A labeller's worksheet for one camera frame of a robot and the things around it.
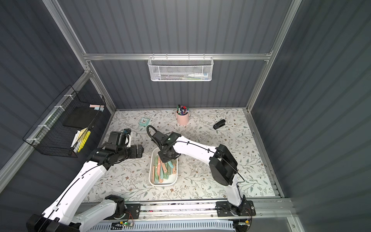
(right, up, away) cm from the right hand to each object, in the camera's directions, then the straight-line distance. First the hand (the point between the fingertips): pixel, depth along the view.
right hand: (167, 158), depth 83 cm
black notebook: (-46, +24, -7) cm, 53 cm away
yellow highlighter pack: (-34, +14, -21) cm, 43 cm away
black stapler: (+36, +19, +25) cm, 48 cm away
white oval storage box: (-3, -9, +1) cm, 10 cm away
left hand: (-17, +6, -6) cm, 19 cm away
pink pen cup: (+8, +24, +21) cm, 33 cm away
